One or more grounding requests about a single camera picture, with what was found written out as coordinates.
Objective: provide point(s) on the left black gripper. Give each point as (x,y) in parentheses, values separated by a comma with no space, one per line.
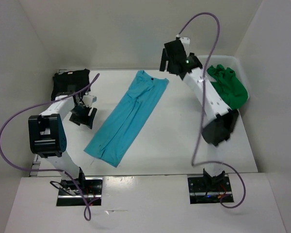
(88,122)

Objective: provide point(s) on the light blue t-shirt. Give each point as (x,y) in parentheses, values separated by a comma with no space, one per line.
(119,130)

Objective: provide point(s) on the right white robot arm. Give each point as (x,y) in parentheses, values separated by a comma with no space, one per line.
(220,119)

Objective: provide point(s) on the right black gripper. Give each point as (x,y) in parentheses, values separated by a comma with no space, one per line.
(163,64)

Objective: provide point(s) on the white plastic basket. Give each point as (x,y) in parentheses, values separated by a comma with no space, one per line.
(233,63)

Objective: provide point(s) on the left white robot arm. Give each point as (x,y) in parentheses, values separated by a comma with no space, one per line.
(47,135)

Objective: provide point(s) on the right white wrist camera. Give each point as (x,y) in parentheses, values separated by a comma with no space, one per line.
(185,41)

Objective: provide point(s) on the green t-shirt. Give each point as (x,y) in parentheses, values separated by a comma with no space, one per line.
(228,86)

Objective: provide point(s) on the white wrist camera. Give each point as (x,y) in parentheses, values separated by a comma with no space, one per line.
(185,41)
(88,100)

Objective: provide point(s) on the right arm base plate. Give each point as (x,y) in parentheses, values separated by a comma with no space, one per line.
(201,194)

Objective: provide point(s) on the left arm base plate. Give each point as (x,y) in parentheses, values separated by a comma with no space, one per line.
(68,194)

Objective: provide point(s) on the black t-shirt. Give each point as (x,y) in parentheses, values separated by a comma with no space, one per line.
(70,81)

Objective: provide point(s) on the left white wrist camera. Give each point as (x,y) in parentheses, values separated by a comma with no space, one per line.
(88,100)

